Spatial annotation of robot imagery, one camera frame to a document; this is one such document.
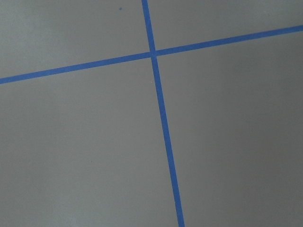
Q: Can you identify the blue tape line crosswise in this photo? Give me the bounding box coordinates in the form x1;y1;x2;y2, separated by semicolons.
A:
0;25;303;84

